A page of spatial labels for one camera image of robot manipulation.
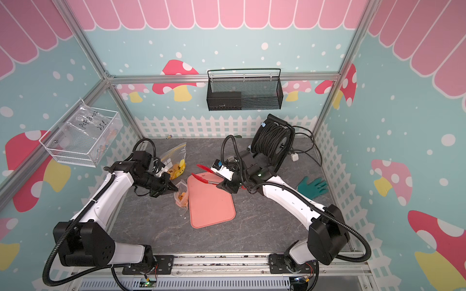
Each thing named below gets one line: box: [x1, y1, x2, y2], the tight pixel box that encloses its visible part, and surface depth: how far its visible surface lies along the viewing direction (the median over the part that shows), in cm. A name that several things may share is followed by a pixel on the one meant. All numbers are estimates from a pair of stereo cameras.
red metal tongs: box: [191, 164, 224, 185], surface depth 79 cm
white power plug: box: [290, 152, 300, 162], surface depth 108 cm
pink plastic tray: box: [186, 171, 237, 229], surface depth 90 cm
